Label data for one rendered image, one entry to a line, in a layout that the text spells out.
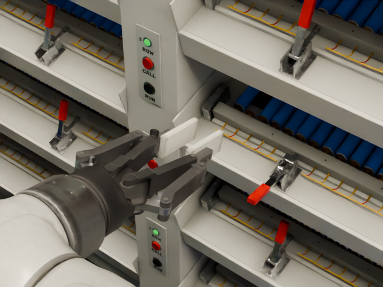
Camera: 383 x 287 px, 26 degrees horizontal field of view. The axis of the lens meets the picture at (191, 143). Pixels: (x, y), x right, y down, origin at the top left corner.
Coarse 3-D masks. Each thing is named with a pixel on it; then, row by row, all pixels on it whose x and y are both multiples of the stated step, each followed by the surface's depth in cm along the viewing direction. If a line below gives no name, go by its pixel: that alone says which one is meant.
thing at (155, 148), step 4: (164, 132) 100; (144, 136) 98; (160, 136) 99; (140, 140) 98; (132, 144) 98; (136, 144) 98; (156, 144) 98; (152, 148) 98; (156, 148) 98; (152, 152) 98
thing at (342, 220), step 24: (216, 72) 116; (216, 96) 116; (192, 144) 115; (240, 144) 114; (216, 168) 115; (240, 168) 112; (264, 168) 111; (360, 168) 109; (288, 192) 109; (312, 192) 108; (336, 192) 107; (312, 216) 107; (336, 216) 106; (360, 216) 105; (336, 240) 108; (360, 240) 104
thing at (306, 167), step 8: (216, 120) 116; (224, 128) 116; (232, 128) 115; (240, 136) 115; (248, 136) 114; (256, 144) 113; (264, 144) 113; (280, 152) 111; (304, 168) 110; (312, 168) 109; (320, 176) 109; (336, 184) 108; (344, 184) 107; (360, 192) 106; (376, 200) 105
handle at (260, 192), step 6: (276, 174) 108; (282, 174) 108; (270, 180) 107; (276, 180) 107; (264, 186) 106; (270, 186) 106; (252, 192) 105; (258, 192) 105; (264, 192) 105; (252, 198) 104; (258, 198) 104
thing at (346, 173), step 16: (224, 112) 115; (240, 112) 114; (240, 128) 114; (256, 128) 112; (272, 128) 112; (272, 144) 112; (288, 144) 110; (304, 144) 109; (304, 160) 109; (320, 160) 108; (336, 160) 107; (336, 176) 107; (352, 176) 106; (368, 176) 105; (352, 192) 106; (368, 192) 105
